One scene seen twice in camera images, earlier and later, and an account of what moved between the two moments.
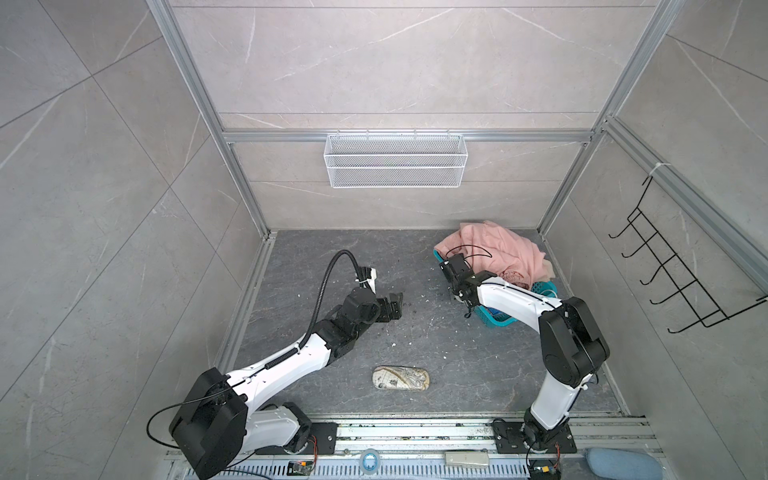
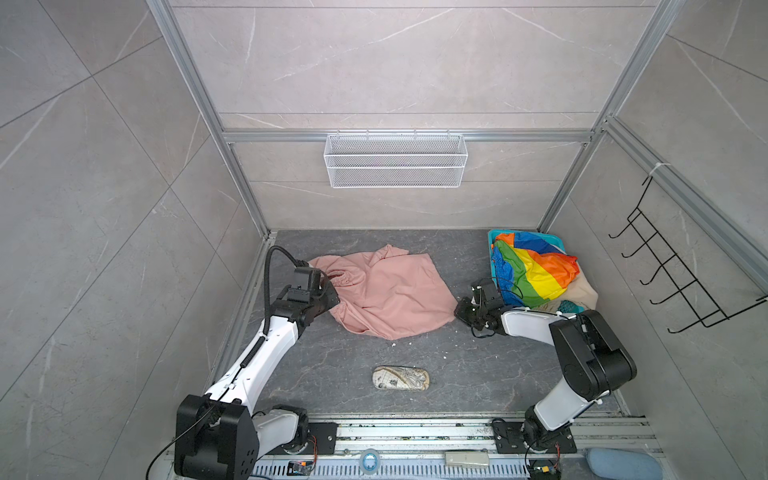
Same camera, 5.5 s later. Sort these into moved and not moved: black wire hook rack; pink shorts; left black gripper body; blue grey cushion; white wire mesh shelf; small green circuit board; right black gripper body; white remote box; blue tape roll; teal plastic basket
Moved: right black gripper body; left black gripper body; pink shorts; teal plastic basket
Not moved: white remote box; black wire hook rack; white wire mesh shelf; blue grey cushion; small green circuit board; blue tape roll
